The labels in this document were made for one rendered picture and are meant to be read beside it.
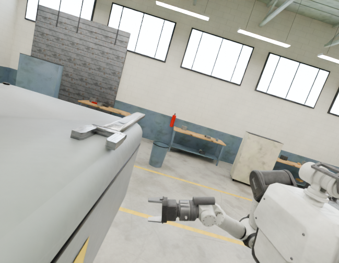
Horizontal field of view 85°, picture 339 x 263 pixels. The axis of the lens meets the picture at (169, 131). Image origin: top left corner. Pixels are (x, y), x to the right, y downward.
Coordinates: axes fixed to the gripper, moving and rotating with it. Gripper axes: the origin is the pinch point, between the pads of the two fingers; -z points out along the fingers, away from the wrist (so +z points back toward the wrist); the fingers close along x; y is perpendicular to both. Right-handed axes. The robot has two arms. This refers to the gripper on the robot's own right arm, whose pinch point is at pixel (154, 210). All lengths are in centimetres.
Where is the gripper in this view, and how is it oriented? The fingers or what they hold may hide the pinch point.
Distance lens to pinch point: 89.8
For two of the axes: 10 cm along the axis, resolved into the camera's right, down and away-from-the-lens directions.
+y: 0.3, 3.1, -9.5
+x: 0.4, -9.5, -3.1
